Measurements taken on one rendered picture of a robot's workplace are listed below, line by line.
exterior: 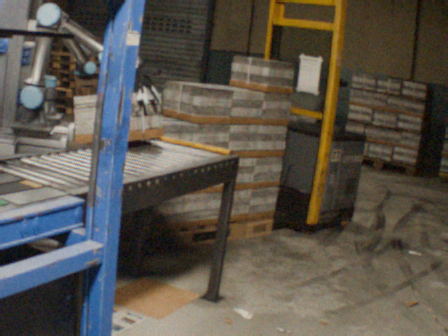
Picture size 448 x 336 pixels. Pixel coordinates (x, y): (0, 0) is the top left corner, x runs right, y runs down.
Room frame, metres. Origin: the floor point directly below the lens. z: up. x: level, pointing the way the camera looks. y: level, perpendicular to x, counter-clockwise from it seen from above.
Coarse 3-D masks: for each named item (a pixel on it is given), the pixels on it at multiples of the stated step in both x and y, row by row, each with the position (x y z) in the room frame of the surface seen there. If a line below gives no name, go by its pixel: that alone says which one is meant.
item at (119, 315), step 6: (114, 306) 2.81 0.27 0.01; (114, 312) 2.74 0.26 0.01; (120, 312) 2.75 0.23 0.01; (126, 312) 2.76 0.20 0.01; (114, 318) 2.66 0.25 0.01; (120, 318) 2.68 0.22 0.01; (126, 318) 2.69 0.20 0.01; (132, 318) 2.70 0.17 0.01; (138, 318) 2.71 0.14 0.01; (144, 318) 2.72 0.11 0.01; (114, 324) 2.59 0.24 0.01; (120, 324) 2.61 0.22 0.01; (126, 324) 2.62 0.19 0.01; (132, 324) 2.63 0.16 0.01; (114, 330) 2.53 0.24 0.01; (120, 330) 2.54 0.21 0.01
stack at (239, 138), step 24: (168, 120) 3.99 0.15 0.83; (168, 144) 3.82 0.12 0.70; (216, 144) 4.08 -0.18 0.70; (240, 144) 4.22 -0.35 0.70; (240, 168) 4.25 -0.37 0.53; (216, 192) 4.12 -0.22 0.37; (240, 192) 4.27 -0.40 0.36; (168, 216) 3.86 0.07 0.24; (192, 216) 3.99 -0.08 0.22; (216, 216) 4.14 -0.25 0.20; (120, 240) 3.62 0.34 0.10; (144, 240) 3.94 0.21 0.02; (168, 240) 4.04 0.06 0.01
